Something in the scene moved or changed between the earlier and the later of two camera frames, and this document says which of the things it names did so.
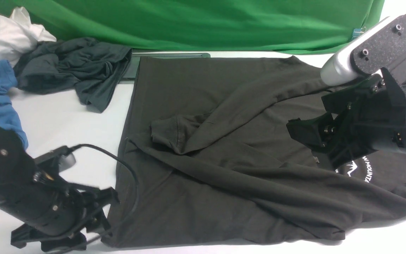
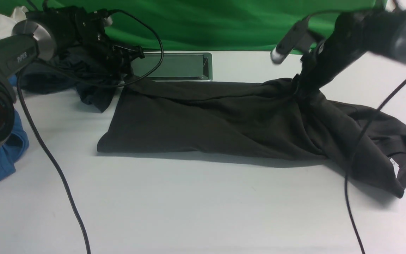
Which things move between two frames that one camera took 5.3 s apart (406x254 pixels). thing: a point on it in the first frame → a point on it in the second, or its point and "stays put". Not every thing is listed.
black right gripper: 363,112 → 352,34
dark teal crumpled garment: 93,67 stays put
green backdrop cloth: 297,26 stays put
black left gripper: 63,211 → 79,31
